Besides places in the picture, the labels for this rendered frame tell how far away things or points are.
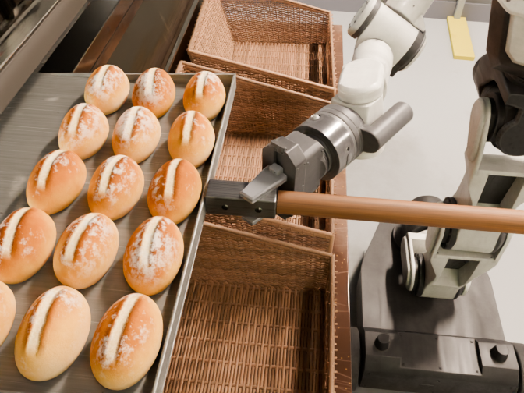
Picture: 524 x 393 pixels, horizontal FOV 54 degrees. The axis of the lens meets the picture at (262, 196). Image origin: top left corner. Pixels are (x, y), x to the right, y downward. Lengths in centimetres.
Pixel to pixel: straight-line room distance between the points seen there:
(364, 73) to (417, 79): 243
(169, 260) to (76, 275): 10
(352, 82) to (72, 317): 49
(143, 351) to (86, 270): 12
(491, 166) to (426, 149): 143
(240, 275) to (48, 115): 63
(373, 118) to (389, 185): 169
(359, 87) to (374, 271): 121
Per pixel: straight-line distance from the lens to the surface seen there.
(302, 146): 66
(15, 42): 53
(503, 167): 130
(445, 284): 169
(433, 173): 257
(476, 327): 186
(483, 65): 132
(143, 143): 72
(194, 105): 78
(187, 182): 64
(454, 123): 292
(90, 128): 75
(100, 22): 112
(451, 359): 175
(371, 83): 76
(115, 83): 83
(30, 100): 91
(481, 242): 144
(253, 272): 126
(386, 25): 98
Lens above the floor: 166
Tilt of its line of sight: 45 degrees down
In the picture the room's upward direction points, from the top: straight up
